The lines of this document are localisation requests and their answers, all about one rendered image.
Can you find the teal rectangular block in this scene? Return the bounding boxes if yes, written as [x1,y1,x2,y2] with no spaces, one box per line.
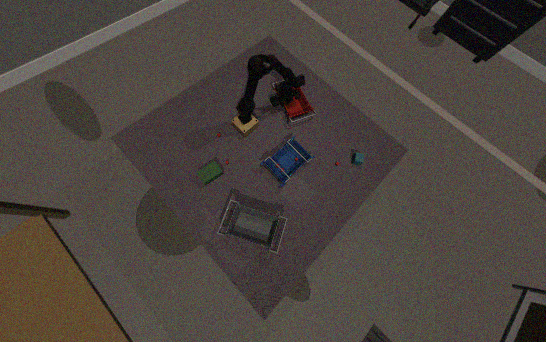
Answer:
[352,152,364,165]

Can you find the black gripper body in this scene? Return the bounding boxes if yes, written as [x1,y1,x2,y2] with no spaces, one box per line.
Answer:
[270,88,301,107]

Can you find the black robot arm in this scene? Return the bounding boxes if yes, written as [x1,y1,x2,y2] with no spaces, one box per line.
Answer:
[236,55,305,125]

